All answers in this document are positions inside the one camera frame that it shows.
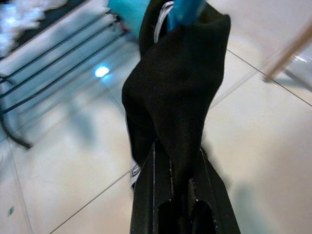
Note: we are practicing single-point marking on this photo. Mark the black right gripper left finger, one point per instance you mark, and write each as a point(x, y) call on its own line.
point(146, 195)

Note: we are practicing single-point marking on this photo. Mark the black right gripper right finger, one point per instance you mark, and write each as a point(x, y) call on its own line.
point(219, 207)

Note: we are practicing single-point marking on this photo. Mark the black garment white band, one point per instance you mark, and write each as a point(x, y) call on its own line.
point(175, 85)

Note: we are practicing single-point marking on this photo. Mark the blue plastic hanger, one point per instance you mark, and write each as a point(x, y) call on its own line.
point(185, 12)

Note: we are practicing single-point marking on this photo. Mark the wooden stick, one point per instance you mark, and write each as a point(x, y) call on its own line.
point(287, 52)

